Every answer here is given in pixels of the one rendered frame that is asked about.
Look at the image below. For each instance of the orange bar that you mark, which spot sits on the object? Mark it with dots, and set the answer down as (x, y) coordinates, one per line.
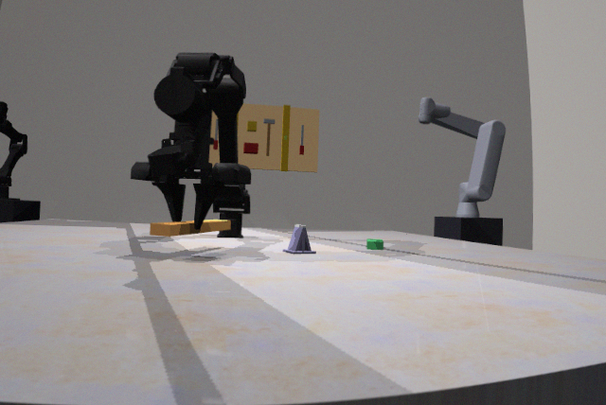
(183, 228)

